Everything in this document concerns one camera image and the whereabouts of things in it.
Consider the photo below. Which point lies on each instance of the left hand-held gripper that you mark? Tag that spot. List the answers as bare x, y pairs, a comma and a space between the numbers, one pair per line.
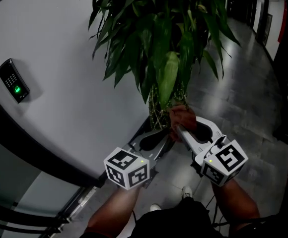
127, 168

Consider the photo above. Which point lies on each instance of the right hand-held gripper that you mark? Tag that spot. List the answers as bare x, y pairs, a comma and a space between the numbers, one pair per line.
223, 162

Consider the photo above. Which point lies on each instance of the reddish-brown cleaning cloth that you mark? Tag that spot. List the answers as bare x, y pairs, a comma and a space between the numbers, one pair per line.
183, 118

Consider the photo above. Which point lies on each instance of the tall green leafy plant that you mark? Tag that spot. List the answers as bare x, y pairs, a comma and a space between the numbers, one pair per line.
159, 38

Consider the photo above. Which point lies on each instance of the person's right forearm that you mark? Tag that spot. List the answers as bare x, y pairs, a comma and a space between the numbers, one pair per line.
236, 202

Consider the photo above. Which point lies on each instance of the person's left forearm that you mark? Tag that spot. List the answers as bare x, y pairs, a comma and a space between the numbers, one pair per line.
114, 212

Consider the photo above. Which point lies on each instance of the person's white shoe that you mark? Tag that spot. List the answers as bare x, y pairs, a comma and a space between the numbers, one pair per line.
155, 207
187, 192

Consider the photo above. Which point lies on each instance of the person's black shorts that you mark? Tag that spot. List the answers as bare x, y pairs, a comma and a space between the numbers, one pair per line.
178, 224

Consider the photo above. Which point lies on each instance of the dark framed corridor door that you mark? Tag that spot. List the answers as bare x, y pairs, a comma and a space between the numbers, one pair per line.
265, 30

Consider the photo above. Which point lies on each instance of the black framed glass door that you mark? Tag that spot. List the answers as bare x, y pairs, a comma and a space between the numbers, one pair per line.
22, 182

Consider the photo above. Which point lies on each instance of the black fingerprint access keypad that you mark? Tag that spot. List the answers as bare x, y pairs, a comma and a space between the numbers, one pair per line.
13, 82

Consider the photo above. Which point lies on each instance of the red wall banner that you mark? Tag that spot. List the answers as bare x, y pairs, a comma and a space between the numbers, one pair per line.
282, 21

